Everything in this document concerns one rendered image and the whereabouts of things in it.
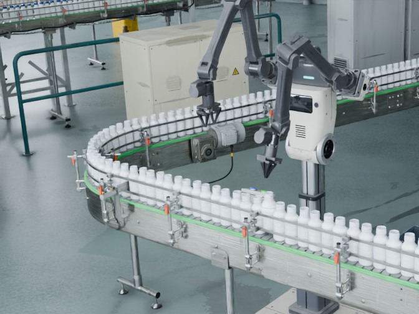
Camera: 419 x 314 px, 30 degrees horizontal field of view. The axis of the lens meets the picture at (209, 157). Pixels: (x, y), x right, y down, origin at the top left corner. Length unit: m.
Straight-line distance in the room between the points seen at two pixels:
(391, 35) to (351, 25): 0.61
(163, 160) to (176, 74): 2.64
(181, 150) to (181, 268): 0.96
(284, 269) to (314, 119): 0.81
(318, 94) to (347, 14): 5.48
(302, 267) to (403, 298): 0.45
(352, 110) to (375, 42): 3.88
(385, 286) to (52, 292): 2.75
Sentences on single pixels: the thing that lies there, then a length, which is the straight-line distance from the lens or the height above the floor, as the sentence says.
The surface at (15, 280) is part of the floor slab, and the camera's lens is 5.53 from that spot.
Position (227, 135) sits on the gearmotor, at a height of 1.01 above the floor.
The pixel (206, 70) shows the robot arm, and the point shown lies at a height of 1.66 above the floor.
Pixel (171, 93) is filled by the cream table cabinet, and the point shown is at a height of 0.66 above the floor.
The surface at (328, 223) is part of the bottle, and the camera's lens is 3.16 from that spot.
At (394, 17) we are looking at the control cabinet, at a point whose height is 0.91.
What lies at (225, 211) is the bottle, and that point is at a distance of 3.46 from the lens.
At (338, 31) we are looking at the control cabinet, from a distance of 9.32.
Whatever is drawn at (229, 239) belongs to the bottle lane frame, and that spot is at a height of 0.96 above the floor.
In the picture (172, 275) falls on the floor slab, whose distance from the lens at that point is 5.30.
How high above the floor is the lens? 2.41
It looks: 19 degrees down
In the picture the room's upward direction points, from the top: 4 degrees counter-clockwise
